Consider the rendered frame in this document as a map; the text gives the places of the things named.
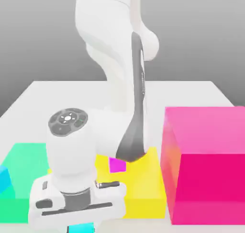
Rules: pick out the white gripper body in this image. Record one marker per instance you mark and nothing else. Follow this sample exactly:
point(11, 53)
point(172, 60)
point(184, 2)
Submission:
point(107, 212)

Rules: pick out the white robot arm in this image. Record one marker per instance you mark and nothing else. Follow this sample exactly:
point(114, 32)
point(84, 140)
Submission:
point(107, 45)

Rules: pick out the small cyan cube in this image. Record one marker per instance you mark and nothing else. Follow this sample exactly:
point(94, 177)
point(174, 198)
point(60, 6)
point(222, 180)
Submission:
point(81, 228)

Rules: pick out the small magenta cube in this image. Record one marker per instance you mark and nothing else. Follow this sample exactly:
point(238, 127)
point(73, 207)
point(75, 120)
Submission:
point(116, 166)

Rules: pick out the small blue cube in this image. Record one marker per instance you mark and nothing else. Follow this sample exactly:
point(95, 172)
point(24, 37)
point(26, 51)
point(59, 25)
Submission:
point(4, 179)

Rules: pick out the large yellow box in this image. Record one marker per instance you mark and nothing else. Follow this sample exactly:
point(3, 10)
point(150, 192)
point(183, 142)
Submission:
point(143, 185)

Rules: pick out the large green box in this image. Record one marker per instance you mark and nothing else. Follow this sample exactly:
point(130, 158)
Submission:
point(23, 171)

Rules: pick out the large pink box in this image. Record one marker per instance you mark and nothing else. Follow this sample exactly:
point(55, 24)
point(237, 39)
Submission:
point(208, 171)

